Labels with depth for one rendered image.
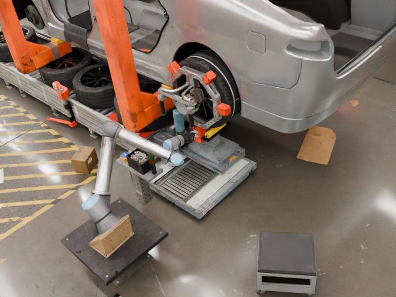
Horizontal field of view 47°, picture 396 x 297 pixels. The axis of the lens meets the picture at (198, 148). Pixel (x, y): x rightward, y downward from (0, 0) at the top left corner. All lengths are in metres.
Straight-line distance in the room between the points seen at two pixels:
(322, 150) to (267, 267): 1.78
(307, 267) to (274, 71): 1.40
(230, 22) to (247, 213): 1.63
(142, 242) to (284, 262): 1.06
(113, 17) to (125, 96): 0.70
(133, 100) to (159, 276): 1.51
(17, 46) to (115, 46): 2.00
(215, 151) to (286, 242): 1.32
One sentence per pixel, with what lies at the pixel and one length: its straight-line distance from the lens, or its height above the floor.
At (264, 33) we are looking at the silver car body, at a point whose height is 1.56.
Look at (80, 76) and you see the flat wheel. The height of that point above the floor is 0.50.
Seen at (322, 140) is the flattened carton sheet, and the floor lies 0.01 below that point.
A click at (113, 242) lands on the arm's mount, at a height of 0.39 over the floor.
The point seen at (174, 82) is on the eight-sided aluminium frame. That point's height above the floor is 0.94.
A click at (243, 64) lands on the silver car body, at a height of 1.25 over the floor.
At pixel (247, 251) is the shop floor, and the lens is 3.74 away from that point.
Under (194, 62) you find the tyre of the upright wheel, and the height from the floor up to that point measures 1.17.
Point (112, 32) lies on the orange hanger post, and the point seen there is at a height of 1.51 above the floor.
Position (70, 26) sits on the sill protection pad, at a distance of 5.39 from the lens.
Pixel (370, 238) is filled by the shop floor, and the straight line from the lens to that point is 3.94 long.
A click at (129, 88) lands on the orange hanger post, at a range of 3.94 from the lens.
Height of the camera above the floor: 2.96
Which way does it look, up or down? 39 degrees down
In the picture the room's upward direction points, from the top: 7 degrees counter-clockwise
